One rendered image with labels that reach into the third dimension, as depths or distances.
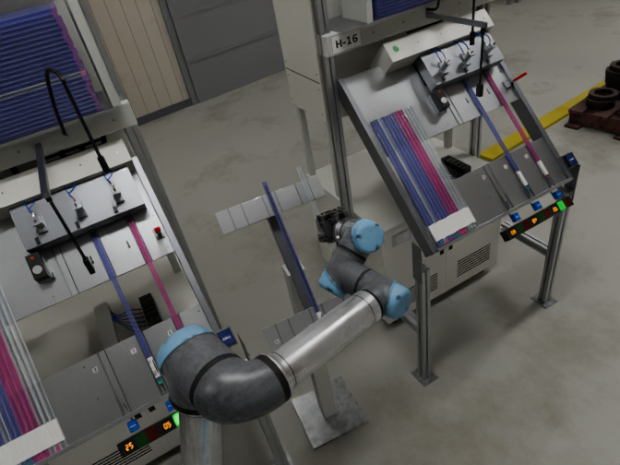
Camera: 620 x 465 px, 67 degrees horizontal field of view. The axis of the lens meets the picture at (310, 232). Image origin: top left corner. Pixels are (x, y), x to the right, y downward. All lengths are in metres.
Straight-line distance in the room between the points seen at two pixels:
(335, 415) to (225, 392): 1.31
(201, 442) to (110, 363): 0.53
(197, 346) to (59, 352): 1.09
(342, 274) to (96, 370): 0.77
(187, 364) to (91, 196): 0.77
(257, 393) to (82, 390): 0.76
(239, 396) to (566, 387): 1.67
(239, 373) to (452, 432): 1.36
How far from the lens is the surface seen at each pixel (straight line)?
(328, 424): 2.09
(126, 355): 1.47
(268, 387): 0.83
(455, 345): 2.31
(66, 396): 1.50
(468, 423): 2.10
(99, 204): 1.50
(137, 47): 5.35
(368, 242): 1.06
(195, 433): 1.01
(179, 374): 0.90
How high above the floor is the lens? 1.81
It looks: 37 degrees down
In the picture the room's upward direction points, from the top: 12 degrees counter-clockwise
